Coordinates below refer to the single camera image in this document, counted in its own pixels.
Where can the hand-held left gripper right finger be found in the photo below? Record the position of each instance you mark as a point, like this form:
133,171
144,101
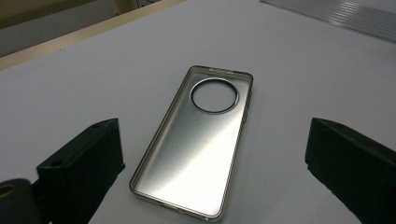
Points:
355,161

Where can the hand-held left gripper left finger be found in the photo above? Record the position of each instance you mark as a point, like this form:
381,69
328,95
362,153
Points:
81,168

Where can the silver phone case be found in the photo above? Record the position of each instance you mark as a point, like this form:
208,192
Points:
193,155

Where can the clear plastic rack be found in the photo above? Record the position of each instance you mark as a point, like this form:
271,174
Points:
358,18

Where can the white table mat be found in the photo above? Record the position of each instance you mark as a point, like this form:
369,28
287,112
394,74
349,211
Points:
77,87

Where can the light wooden furniture frame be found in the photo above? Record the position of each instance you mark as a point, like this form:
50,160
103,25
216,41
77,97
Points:
46,11

